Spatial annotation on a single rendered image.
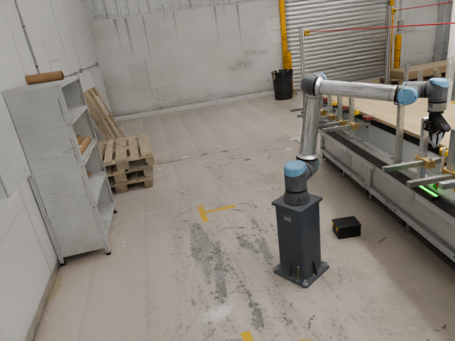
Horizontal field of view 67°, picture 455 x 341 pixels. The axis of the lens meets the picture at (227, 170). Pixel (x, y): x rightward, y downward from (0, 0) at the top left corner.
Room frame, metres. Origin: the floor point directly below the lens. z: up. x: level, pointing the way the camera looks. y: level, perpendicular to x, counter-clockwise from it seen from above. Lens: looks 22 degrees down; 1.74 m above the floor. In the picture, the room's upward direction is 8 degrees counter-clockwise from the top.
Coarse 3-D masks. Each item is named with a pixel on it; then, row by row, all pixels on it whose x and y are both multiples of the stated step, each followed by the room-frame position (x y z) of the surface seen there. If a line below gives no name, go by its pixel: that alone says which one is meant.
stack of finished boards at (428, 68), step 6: (444, 60) 9.49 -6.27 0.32; (414, 66) 9.16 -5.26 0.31; (420, 66) 9.02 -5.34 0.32; (426, 66) 8.90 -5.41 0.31; (432, 66) 8.77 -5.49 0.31; (438, 66) 8.65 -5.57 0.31; (444, 66) 8.69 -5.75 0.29; (390, 72) 8.99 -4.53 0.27; (396, 72) 8.78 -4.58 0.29; (402, 72) 8.57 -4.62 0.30; (414, 72) 8.49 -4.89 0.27; (426, 72) 8.56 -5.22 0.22; (432, 72) 8.59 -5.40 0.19; (402, 78) 8.57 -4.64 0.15; (408, 78) 8.46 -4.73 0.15
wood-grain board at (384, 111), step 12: (324, 96) 4.10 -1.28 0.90; (336, 96) 4.01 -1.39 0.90; (348, 108) 3.44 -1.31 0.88; (360, 108) 3.28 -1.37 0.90; (372, 108) 3.22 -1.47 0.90; (384, 108) 3.16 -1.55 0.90; (396, 108) 3.10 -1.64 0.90; (408, 108) 3.04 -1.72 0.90; (420, 108) 2.99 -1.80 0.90; (384, 120) 2.77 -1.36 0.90; (396, 120) 2.72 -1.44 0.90; (408, 120) 2.68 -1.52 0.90; (420, 120) 2.63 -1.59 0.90; (408, 132) 2.43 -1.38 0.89; (444, 144) 2.06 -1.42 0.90
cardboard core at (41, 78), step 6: (48, 72) 3.22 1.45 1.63; (54, 72) 3.22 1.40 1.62; (60, 72) 3.22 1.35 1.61; (30, 78) 3.17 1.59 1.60; (36, 78) 3.18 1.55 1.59; (42, 78) 3.19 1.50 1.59; (48, 78) 3.20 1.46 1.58; (54, 78) 3.21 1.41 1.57; (60, 78) 3.23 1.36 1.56; (30, 84) 3.19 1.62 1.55
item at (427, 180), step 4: (436, 176) 1.71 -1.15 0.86; (440, 176) 1.71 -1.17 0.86; (444, 176) 1.70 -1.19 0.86; (448, 176) 1.69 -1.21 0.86; (452, 176) 1.69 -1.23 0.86; (412, 180) 1.70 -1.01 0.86; (416, 180) 1.70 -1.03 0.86; (420, 180) 1.69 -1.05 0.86; (424, 180) 1.68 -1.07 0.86; (428, 180) 1.68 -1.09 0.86; (432, 180) 1.69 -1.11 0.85; (436, 180) 1.69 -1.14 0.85; (440, 180) 1.69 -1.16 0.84; (444, 180) 1.69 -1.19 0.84; (408, 184) 1.69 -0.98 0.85; (412, 184) 1.68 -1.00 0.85; (416, 184) 1.68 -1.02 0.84; (420, 184) 1.68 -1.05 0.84; (424, 184) 1.68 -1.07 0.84; (428, 184) 1.68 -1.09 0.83
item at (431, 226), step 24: (360, 120) 3.24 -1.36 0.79; (384, 144) 2.80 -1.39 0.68; (408, 144) 2.47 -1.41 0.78; (336, 168) 3.90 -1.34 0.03; (360, 168) 3.29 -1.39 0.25; (432, 168) 2.18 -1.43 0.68; (384, 192) 2.83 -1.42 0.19; (408, 216) 2.42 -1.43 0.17; (432, 216) 2.18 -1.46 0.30; (432, 240) 2.11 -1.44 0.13
